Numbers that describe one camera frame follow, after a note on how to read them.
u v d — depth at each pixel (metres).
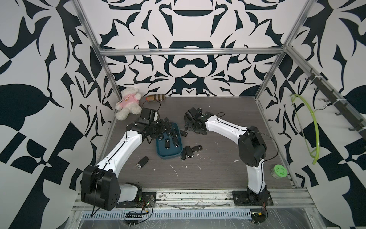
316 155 0.64
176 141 0.94
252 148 0.52
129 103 1.05
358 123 0.51
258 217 0.71
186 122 0.87
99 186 0.40
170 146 0.93
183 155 0.89
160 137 0.96
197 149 0.91
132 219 0.71
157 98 1.15
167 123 0.74
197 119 0.68
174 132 0.97
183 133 0.97
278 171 0.79
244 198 0.73
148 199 0.73
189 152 0.90
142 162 0.87
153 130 0.67
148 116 0.64
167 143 0.94
